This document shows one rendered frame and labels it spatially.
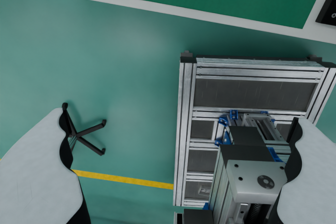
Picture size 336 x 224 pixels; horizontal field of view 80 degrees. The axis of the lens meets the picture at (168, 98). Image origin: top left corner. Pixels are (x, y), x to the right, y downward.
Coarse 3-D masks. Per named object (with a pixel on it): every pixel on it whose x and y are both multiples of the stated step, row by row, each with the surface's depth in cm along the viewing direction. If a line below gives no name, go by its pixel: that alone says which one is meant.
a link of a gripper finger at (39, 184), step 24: (48, 120) 10; (24, 144) 8; (48, 144) 8; (0, 168) 7; (24, 168) 7; (48, 168) 7; (0, 192) 6; (24, 192) 6; (48, 192) 6; (72, 192) 6; (0, 216) 6; (24, 216) 6; (48, 216) 6; (72, 216) 6
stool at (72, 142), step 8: (64, 104) 147; (104, 120) 154; (72, 128) 154; (88, 128) 154; (96, 128) 153; (72, 136) 155; (80, 136) 160; (72, 144) 150; (88, 144) 162; (96, 152) 165; (104, 152) 172
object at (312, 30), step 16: (96, 0) 47; (112, 0) 47; (128, 0) 46; (144, 0) 46; (320, 0) 45; (192, 16) 48; (208, 16) 47; (224, 16) 47; (272, 32) 49; (288, 32) 48; (304, 32) 48; (320, 32) 48
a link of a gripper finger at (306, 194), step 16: (304, 128) 10; (304, 144) 9; (320, 144) 9; (288, 160) 9; (304, 160) 8; (320, 160) 8; (288, 176) 9; (304, 176) 7; (320, 176) 7; (288, 192) 7; (304, 192) 7; (320, 192) 7; (272, 208) 7; (288, 208) 6; (304, 208) 6; (320, 208) 6
